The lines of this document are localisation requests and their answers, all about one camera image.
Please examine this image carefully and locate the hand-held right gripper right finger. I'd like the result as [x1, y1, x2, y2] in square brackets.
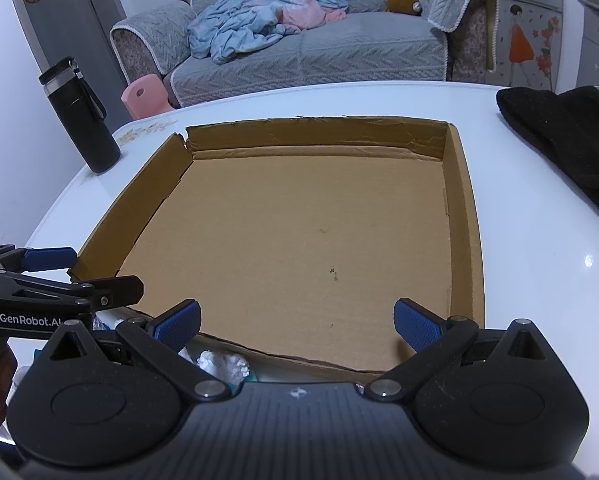
[367, 297, 556, 403]

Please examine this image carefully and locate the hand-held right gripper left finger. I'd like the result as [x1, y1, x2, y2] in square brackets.
[37, 299, 233, 403]

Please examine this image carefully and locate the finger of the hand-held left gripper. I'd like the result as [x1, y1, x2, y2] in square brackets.
[0, 245, 79, 274]
[0, 270, 145, 311]

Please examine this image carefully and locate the bubble wrap roll teal band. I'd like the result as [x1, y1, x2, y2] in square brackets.
[197, 350, 253, 395]

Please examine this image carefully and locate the shallow cardboard box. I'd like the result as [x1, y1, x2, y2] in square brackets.
[67, 116, 486, 375]

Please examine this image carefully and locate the black thermos bottle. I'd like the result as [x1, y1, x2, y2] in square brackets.
[38, 56, 122, 175]

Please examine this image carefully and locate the pink plastic child chair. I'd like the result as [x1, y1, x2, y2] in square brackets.
[121, 73, 176, 120]

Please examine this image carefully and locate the grey door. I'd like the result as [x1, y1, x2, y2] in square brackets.
[2, 0, 130, 108]

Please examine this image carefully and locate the black knit hat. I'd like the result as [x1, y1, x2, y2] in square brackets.
[496, 85, 599, 233]

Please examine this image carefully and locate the grey quilted sofa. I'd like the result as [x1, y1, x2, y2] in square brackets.
[110, 0, 500, 108]

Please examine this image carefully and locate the light blue blanket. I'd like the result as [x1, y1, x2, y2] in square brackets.
[187, 0, 349, 65]

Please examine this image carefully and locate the pink blanket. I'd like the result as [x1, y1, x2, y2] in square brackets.
[277, 0, 347, 31]

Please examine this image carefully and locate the grey cabinet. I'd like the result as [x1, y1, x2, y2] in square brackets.
[577, 0, 599, 93]

